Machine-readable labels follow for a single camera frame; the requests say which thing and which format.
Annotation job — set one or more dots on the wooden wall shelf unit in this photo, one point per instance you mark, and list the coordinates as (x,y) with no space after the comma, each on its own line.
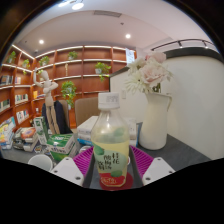
(86,70)

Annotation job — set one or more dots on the tall green white carton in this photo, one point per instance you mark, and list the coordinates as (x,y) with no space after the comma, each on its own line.
(40,128)

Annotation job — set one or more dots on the wooden artist mannequin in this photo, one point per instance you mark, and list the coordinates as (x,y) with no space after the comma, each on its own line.
(49,96)

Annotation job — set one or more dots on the dark office chair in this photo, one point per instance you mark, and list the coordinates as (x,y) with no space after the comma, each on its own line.
(61,116)

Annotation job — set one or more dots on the black ceiling track light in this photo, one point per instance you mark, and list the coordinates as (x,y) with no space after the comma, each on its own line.
(180,42)

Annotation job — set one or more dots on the clear bottle of yellow drink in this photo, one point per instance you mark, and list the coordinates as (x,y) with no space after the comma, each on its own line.
(110,146)

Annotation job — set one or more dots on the round recessed ceiling light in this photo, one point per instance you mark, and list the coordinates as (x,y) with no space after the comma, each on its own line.
(41,41)
(128,36)

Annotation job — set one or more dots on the white patterned mug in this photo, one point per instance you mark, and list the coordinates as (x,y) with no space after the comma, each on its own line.
(40,161)

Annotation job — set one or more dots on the branched ceiling lamp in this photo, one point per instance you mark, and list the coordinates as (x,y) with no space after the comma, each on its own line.
(77,6)

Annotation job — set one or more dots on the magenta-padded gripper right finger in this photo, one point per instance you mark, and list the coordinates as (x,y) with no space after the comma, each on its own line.
(158,170)

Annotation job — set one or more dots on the green white box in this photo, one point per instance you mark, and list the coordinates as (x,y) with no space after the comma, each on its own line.
(61,145)

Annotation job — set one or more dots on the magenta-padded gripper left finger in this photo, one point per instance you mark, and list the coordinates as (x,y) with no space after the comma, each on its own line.
(66,170)

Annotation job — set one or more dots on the colourful stack of books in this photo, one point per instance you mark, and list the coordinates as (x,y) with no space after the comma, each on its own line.
(6,133)

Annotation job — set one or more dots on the white vase with pale flowers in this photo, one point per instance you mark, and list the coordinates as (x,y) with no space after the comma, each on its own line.
(154,123)

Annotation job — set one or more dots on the ceiling air vent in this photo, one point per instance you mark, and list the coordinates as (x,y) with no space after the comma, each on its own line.
(107,13)

